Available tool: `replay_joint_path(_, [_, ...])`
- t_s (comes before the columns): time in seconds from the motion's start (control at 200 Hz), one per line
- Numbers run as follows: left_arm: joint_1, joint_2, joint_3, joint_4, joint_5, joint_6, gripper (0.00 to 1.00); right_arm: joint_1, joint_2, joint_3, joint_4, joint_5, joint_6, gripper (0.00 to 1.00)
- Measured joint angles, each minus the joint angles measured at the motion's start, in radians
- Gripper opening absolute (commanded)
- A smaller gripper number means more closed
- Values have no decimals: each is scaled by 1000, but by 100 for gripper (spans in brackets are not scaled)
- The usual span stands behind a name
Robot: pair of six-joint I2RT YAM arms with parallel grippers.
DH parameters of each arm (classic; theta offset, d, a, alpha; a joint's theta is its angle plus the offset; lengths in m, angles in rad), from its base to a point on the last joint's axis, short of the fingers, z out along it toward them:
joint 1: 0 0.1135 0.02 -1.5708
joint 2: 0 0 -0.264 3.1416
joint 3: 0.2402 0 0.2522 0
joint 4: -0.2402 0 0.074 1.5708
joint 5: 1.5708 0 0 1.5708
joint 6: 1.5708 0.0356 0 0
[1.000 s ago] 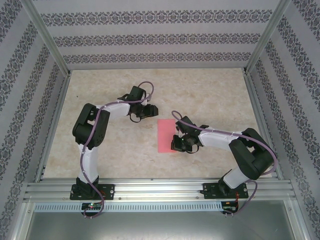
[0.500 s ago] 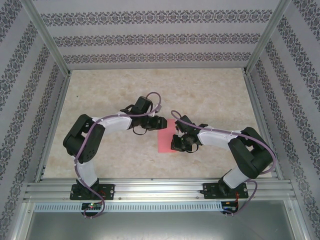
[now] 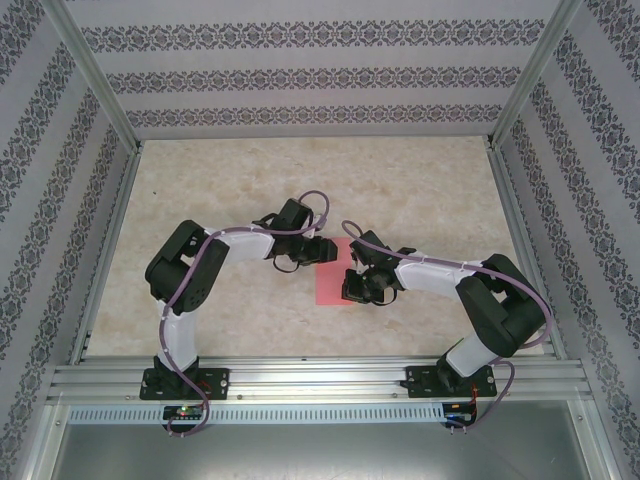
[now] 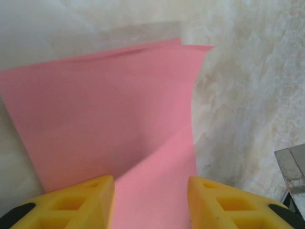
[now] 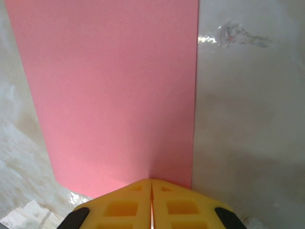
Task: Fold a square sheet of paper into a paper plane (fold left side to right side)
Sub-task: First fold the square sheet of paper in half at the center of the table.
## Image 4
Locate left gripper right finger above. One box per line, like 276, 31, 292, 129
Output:
187, 176, 305, 229

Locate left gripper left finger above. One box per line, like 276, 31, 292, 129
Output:
0, 175, 117, 229

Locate pink paper sheet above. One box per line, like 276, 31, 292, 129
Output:
0, 37, 215, 229

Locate long aluminium mounting rail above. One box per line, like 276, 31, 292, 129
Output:
274, 142, 305, 215

